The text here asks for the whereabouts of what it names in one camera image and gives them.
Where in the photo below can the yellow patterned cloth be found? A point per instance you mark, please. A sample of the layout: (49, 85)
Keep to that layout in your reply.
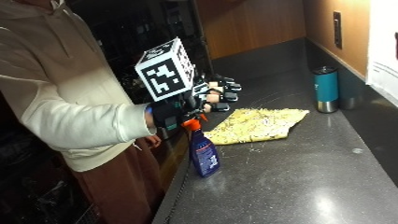
(257, 124)

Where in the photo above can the white marker cube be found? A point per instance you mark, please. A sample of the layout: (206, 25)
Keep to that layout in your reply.
(165, 71)

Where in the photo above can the blue spray bottle orange trigger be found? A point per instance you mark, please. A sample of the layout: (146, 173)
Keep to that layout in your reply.
(204, 155)

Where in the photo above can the teal steel tumbler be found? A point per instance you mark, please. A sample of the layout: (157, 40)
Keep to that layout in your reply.
(326, 88)

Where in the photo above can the person in cream hoodie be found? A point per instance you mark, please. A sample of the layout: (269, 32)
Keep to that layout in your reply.
(61, 77)

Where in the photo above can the black door frame post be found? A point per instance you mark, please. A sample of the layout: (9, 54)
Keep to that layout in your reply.
(202, 37)

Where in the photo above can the black wall outlet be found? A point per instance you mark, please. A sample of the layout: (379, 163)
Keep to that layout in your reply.
(337, 29)

